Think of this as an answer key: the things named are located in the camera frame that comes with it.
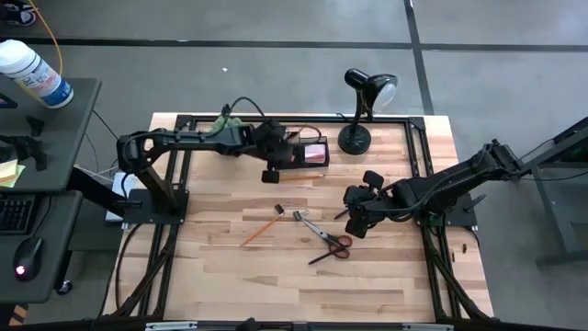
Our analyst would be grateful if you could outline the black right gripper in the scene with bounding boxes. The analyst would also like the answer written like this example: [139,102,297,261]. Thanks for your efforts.
[334,169,391,240]

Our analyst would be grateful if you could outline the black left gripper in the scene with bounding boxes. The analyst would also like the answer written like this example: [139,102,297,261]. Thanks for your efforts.
[252,120,295,185]

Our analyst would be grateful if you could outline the red-handled scissors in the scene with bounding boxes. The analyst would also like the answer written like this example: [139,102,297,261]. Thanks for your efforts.
[300,216,354,260]

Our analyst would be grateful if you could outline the pink sticky note pad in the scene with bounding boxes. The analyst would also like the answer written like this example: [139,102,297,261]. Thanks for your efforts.
[304,143,326,163]

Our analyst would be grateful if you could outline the orange wooden pencil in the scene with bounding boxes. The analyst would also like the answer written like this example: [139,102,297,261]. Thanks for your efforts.
[239,211,287,248]
[278,173,326,183]

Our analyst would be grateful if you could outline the black mesh desk organizer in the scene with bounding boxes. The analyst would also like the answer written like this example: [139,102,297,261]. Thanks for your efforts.
[288,131,331,168]

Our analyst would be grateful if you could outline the green potted plant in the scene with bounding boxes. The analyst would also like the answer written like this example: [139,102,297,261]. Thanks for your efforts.
[210,114,244,134]

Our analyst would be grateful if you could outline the black gooseneck desk lamp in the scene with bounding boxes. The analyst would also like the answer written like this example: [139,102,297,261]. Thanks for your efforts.
[337,67,400,156]

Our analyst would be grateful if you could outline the white box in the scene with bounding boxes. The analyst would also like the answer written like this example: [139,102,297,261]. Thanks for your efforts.
[105,172,139,223]

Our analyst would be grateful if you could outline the black side desk top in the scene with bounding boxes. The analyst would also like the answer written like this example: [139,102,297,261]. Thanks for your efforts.
[0,75,102,193]

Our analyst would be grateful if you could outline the black metal stand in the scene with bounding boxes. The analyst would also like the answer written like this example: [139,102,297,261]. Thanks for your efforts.
[504,117,588,268]

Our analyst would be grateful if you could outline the small black desk object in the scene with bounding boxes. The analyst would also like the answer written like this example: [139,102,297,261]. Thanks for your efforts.
[25,115,46,138]

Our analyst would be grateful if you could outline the black keyboard shelf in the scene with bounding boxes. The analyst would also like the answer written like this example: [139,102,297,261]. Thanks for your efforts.
[0,188,84,304]

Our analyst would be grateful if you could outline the black desk clamp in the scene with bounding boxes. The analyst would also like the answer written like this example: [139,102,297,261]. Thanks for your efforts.
[0,133,49,172]

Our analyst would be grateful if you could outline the white wipes canister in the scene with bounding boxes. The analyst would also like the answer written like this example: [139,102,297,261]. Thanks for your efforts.
[0,39,74,109]

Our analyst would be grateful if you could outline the yellow sticky note pad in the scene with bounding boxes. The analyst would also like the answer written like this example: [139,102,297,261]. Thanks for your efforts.
[0,159,27,188]

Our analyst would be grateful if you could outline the black keyboard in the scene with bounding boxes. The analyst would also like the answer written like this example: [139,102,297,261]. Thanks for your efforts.
[0,195,37,235]

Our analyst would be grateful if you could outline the black computer mouse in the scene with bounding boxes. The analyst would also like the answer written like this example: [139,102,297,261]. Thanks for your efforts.
[12,236,45,282]

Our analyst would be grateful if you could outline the person's shoe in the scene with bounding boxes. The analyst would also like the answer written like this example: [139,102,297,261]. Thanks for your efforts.
[0,1,38,28]

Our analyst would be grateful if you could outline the black aluminium table frame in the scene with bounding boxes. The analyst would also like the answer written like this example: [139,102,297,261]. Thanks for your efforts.
[103,113,495,323]

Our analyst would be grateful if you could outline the yellow cable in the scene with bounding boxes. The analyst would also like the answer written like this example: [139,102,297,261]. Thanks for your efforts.
[26,0,64,100]

